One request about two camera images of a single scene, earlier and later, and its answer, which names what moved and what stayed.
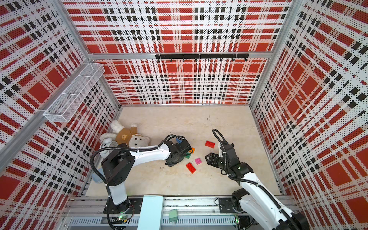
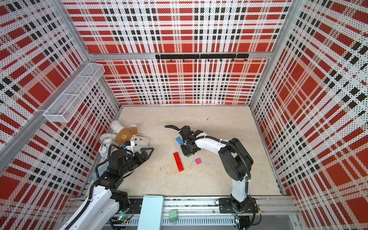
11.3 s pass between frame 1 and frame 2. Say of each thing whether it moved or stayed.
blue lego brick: stayed
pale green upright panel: stayed
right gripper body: moved
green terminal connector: stayed
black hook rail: stayed
